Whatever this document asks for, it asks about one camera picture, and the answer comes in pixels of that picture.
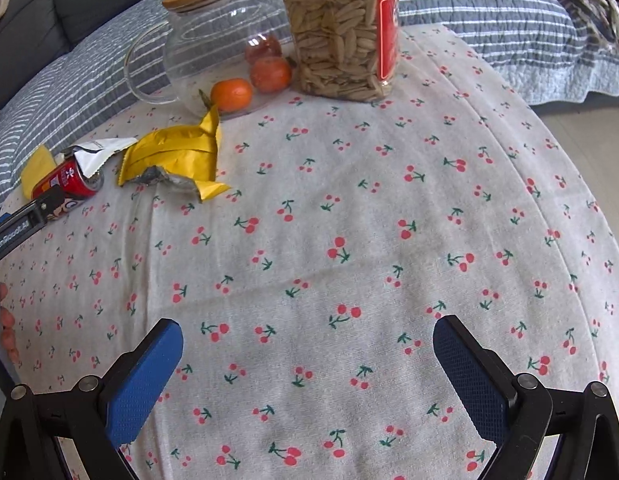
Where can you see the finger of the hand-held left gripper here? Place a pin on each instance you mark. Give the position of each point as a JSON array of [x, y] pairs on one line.
[[39, 205]]

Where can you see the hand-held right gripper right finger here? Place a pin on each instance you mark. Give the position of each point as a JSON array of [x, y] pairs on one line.
[[469, 380]]

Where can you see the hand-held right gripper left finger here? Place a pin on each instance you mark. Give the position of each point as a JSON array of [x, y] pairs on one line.
[[144, 380]]

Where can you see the red cartoon-print can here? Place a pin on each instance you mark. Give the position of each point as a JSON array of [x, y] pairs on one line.
[[64, 182]]

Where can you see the person's left hand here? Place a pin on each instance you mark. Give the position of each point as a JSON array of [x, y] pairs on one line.
[[8, 325]]

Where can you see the yellow sponge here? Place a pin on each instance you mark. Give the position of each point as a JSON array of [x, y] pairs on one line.
[[34, 170]]

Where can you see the torn white wrapper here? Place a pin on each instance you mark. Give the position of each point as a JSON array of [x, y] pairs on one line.
[[99, 152]]

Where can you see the yellow foil wrapper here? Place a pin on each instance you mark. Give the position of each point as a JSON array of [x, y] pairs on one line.
[[174, 150]]

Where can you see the cherry-print cloth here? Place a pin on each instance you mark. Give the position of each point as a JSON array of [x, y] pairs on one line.
[[339, 220]]

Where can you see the tangerine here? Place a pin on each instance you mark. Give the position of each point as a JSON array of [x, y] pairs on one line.
[[263, 48], [231, 95], [272, 74]]

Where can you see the clear glass pitcher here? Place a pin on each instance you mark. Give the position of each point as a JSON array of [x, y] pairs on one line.
[[209, 40]]

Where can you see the plastic jar of seeds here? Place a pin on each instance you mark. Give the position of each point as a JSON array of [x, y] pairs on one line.
[[339, 35]]

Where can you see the grey striped quilt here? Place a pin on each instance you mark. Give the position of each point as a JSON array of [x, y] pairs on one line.
[[489, 10]]

